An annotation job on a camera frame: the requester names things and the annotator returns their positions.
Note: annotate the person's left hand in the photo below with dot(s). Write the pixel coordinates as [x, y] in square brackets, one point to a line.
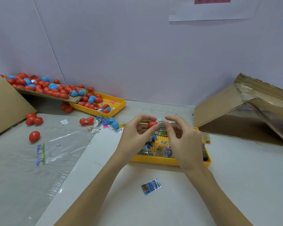
[129, 141]

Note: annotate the person's right hand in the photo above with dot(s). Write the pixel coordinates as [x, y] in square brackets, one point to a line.
[186, 143]

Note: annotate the yellow label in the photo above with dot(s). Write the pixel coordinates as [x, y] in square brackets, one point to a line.
[206, 138]

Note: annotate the single red plastic egg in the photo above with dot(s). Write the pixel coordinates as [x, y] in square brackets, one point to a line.
[153, 123]

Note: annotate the blue packet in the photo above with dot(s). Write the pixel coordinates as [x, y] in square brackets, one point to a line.
[151, 186]

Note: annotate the pile of plastic eggs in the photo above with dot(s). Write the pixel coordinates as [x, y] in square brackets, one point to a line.
[56, 89]

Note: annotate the person's left forearm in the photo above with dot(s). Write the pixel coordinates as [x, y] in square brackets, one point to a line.
[89, 197]

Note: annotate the person's right forearm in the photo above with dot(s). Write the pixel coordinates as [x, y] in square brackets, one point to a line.
[219, 197]

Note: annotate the yellow plastic tray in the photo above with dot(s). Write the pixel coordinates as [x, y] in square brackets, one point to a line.
[153, 161]

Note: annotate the yellow tray under eggs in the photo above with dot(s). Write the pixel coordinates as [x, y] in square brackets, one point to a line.
[117, 105]

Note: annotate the torn flattened cardboard box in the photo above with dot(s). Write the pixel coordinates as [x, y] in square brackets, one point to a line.
[217, 103]

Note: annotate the clear bag with coloured label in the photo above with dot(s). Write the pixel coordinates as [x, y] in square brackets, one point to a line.
[63, 147]

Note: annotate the small white paper scrap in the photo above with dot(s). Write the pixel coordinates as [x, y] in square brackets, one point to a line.
[64, 122]

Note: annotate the brown cardboard sheet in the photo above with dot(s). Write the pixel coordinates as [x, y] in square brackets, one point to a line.
[40, 94]

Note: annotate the tall brown cardboard box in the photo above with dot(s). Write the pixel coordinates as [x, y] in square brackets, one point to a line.
[3, 108]

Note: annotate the white paper sign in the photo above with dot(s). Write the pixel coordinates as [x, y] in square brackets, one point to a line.
[214, 9]

